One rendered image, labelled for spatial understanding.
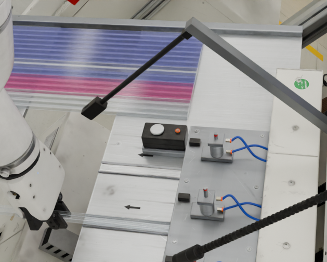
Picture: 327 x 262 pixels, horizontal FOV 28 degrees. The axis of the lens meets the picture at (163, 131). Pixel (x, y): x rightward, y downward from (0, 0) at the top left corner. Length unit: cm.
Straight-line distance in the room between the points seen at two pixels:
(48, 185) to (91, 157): 61
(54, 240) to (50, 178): 42
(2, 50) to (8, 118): 20
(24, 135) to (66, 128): 68
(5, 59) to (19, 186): 28
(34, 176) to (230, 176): 30
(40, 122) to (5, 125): 148
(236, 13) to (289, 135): 131
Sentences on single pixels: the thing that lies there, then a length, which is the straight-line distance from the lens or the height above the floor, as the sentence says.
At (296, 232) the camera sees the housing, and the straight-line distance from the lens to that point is 96.
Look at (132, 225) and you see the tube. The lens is 106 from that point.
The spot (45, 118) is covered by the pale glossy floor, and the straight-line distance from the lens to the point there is 240.
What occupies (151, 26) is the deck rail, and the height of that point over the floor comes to 100.
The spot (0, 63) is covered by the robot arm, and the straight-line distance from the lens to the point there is 74.
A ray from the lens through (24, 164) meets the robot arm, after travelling 95.
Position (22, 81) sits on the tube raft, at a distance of 132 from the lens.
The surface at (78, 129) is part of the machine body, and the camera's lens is 163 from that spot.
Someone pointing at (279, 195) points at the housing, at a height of 126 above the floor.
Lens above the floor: 185
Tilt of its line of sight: 43 degrees down
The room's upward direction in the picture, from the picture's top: 56 degrees clockwise
